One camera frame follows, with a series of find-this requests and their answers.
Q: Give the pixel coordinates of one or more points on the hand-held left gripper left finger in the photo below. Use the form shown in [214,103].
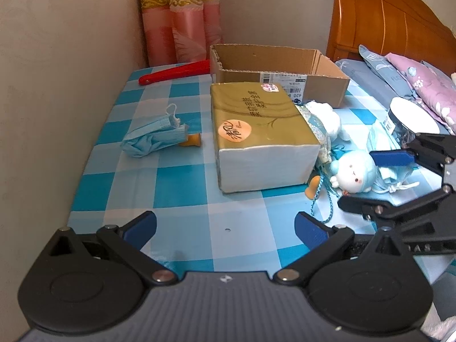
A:
[143,225]

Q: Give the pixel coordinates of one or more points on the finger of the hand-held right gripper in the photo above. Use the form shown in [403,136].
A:
[359,206]
[392,158]

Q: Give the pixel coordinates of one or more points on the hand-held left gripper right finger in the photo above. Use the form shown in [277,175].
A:
[309,231]

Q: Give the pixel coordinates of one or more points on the brown cardboard box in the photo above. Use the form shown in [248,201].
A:
[274,69]

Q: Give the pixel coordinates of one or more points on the round-faced blue plush doll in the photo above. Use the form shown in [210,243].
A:
[352,174]

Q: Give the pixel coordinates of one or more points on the pink floral pillow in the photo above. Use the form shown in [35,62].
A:
[424,85]

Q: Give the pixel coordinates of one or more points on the blue patterned quilt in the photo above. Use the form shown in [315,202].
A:
[359,78]

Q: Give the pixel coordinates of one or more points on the blue patterned pillow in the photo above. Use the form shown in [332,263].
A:
[383,69]

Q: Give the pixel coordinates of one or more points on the gold tissue pack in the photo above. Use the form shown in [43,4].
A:
[256,131]

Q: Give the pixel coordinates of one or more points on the wooden bed headboard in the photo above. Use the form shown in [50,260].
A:
[388,17]

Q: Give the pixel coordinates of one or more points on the red folding fan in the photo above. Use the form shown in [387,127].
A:
[174,73]

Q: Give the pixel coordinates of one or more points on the pink curtain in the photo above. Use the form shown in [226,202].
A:
[178,17]

